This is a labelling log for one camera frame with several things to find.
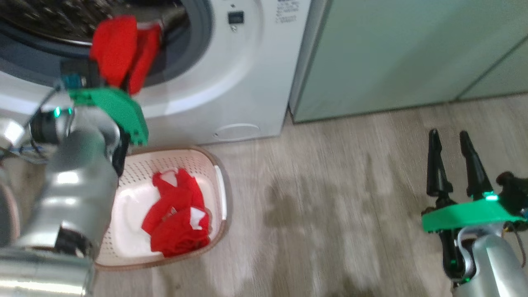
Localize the black door latch socket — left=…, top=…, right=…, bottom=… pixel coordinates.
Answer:
left=228, top=11, right=245, bottom=32

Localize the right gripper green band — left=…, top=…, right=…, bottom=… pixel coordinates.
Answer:
left=421, top=129, right=528, bottom=280

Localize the pale green cabinet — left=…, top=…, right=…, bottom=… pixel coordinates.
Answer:
left=288, top=0, right=528, bottom=124

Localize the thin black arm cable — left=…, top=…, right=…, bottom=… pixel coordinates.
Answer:
left=501, top=223, right=528, bottom=269
left=23, top=82, right=62, bottom=128

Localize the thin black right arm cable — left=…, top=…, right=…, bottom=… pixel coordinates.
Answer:
left=501, top=223, right=528, bottom=269

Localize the white washing machine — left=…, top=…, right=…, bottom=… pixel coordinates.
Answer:
left=0, top=0, right=313, bottom=149

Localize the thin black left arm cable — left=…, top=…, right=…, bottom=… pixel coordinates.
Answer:
left=23, top=82, right=62, bottom=128

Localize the cream perforated laundry basket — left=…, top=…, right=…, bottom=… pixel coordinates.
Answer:
left=93, top=145, right=232, bottom=271

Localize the round white filter cover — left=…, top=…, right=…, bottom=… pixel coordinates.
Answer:
left=212, top=123, right=261, bottom=143

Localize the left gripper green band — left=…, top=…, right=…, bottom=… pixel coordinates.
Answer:
left=67, top=86, right=149, bottom=178

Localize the red garment with white trim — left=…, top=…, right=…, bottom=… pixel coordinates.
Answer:
left=141, top=167, right=212, bottom=258
left=90, top=14, right=162, bottom=96

